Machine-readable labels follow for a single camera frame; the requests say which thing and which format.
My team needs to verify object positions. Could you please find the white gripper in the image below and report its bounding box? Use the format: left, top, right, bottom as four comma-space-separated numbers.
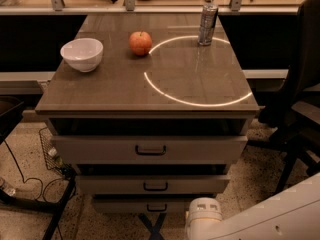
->
185, 197, 222, 240

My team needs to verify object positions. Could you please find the grey bottom drawer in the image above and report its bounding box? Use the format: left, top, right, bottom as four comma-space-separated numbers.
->
91, 196, 219, 215

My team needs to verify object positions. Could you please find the grey drawer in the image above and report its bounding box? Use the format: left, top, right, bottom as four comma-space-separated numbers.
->
91, 196, 219, 215
51, 136, 247, 165
76, 175, 230, 195

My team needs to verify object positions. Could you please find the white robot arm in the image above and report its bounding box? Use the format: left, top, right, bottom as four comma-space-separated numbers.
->
185, 173, 320, 240

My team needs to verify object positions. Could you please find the grey middle drawer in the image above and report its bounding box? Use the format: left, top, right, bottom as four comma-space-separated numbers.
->
76, 175, 230, 195

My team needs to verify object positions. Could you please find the grey top drawer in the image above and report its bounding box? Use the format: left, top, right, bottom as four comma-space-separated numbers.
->
51, 136, 247, 165

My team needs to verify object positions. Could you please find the blue cross floor tape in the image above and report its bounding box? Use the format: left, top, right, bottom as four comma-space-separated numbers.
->
138, 213, 166, 240

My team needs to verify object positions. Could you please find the black office chair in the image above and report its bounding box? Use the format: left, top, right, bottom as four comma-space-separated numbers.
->
248, 0, 320, 192

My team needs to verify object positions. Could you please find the red apple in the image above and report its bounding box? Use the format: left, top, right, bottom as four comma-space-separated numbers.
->
129, 31, 152, 56

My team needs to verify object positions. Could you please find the white ceramic bowl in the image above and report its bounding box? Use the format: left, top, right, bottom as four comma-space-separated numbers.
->
60, 38, 104, 72

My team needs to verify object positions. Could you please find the black stand left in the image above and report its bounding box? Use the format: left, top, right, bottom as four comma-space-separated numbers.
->
0, 96, 82, 240

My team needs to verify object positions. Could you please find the black floor cable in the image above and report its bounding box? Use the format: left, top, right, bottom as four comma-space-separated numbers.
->
3, 139, 77, 203

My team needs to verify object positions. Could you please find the wire mesh basket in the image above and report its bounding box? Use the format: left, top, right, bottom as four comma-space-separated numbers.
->
39, 127, 74, 179

